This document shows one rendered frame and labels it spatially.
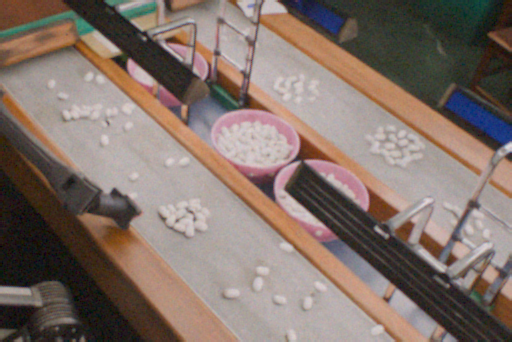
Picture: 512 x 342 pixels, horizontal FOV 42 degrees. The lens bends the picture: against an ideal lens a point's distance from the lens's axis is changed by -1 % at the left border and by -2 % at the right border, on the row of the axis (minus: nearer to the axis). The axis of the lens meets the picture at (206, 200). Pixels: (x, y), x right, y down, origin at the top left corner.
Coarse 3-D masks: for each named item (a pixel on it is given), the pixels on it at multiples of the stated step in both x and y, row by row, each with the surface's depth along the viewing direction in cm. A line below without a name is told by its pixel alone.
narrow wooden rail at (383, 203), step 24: (264, 96) 219; (288, 120) 212; (312, 144) 205; (360, 168) 199; (384, 192) 192; (384, 216) 193; (408, 240) 189; (432, 240) 182; (480, 288) 175; (504, 288) 171; (504, 312) 172
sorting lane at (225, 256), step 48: (48, 96) 213; (96, 96) 215; (96, 144) 199; (144, 144) 201; (144, 192) 187; (192, 192) 189; (192, 240) 176; (240, 240) 178; (192, 288) 165; (240, 288) 167; (288, 288) 168; (240, 336) 157; (336, 336) 159; (384, 336) 160
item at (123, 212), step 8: (112, 192) 172; (120, 192) 170; (120, 200) 167; (128, 200) 169; (112, 208) 164; (120, 208) 166; (128, 208) 168; (112, 216) 166; (120, 216) 168; (128, 216) 168; (136, 216) 168; (120, 224) 169; (128, 224) 168
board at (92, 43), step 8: (144, 16) 245; (152, 16) 246; (144, 24) 241; (152, 24) 242; (168, 32) 239; (176, 32) 240; (88, 40) 231; (96, 40) 231; (96, 48) 228; (104, 48) 228; (104, 56) 225; (112, 56) 227
